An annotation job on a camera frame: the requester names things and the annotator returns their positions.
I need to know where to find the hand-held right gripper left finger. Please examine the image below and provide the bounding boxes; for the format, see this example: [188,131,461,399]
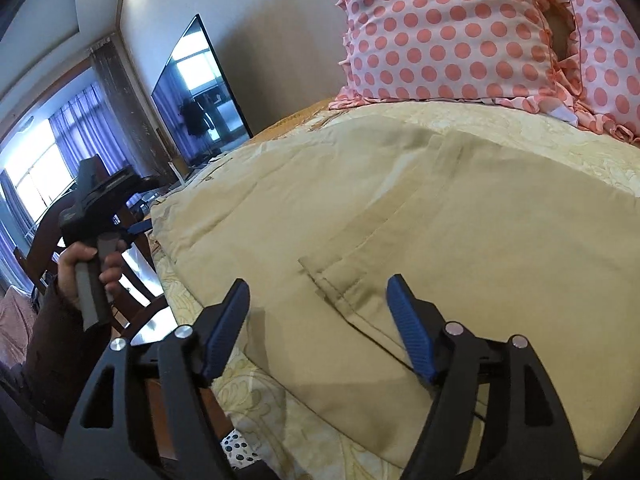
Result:
[59,278,251,480]

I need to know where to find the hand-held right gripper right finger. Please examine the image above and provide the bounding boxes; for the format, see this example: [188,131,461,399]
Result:
[386,274,585,480]

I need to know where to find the beige pants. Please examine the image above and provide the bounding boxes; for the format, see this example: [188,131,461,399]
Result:
[150,102,640,472]

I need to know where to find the person's left forearm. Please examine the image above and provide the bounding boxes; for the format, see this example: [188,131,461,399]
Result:
[0,280,113,436]

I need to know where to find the person's left hand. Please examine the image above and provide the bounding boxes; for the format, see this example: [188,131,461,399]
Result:
[55,245,132,308]

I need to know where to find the wooden chair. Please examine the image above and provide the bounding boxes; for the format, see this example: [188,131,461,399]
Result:
[14,190,176,346]

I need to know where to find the purple window curtains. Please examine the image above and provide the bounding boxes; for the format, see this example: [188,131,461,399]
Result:
[0,91,146,281]

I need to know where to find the yellow floral bedspread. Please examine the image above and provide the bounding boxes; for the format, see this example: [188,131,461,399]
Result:
[149,94,640,480]

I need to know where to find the brown patterned curtain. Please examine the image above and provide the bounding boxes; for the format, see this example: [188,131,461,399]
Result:
[89,39,176,181]

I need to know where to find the white spotted cloth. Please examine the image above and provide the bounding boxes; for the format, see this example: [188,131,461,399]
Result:
[220,427,261,476]

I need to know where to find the pink patterned cloth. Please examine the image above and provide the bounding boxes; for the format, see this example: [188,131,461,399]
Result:
[0,285,38,366]

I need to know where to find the flat screen television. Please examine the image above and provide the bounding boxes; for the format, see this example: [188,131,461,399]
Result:
[151,15,253,173]

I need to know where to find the pink polka dot pillow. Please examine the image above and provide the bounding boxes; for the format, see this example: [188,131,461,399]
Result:
[317,0,583,111]
[550,0,640,145]

